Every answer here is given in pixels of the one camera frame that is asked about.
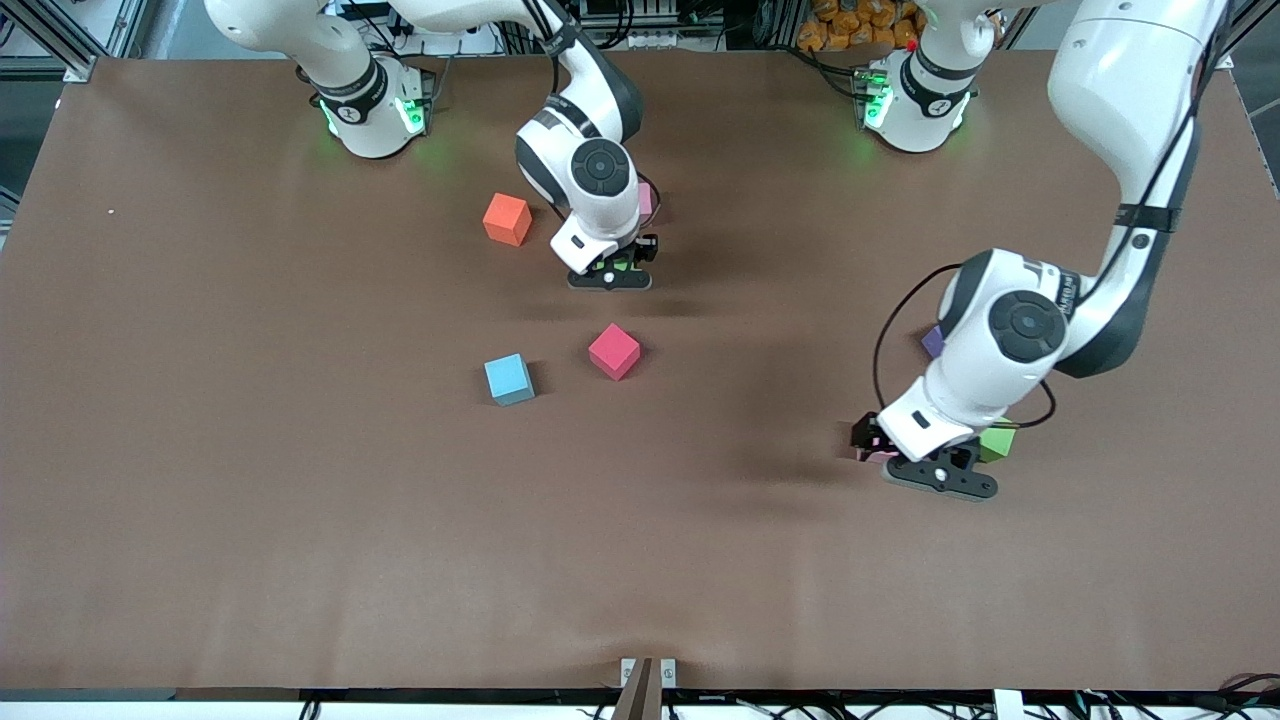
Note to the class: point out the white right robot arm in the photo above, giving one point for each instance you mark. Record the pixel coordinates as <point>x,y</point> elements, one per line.
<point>590,215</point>

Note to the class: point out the background metal equipment rack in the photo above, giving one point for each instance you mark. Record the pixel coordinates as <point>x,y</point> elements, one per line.
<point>650,20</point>

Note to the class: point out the bag of orange objects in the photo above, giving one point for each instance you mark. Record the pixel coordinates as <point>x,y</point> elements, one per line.
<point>850,25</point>

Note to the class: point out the green foam cube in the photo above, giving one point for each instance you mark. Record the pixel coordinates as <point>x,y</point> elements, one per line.
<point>998,443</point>
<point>625,266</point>

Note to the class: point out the table edge camera bracket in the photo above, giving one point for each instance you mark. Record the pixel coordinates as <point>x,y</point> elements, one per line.
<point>648,690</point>

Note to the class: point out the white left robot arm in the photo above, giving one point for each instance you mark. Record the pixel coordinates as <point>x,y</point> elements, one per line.
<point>1120,80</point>

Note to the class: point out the red foam cube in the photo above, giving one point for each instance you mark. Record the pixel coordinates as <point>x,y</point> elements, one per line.
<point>613,352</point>

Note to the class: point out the pink foam cube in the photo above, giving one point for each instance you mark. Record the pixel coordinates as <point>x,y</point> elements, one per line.
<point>646,200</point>
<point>872,456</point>

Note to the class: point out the large table cover sheet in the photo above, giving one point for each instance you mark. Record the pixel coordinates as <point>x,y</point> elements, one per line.
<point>640,520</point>

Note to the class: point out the light blue foam cube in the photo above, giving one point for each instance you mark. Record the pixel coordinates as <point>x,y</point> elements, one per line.
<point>508,377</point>

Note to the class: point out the purple foam cube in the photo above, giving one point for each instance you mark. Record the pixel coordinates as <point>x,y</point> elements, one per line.
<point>932,343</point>

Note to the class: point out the aluminium frame profile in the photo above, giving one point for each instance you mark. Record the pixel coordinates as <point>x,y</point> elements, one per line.
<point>60,45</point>
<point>1250,30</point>

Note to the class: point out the orange foam cube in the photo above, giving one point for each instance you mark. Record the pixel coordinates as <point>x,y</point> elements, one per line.
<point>505,218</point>

